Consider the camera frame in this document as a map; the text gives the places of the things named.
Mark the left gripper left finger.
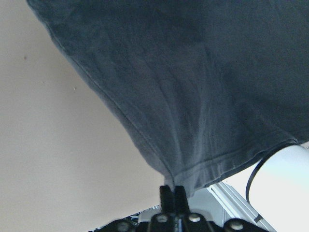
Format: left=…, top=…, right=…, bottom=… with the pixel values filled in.
left=159, top=185, right=174, bottom=214

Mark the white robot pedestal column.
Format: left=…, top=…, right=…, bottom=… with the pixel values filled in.
left=249, top=145, right=309, bottom=232

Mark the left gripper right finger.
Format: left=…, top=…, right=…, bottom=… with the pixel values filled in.
left=174, top=186, right=190, bottom=214

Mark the black t-shirt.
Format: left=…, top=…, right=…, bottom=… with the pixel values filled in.
left=28, top=0, right=309, bottom=196

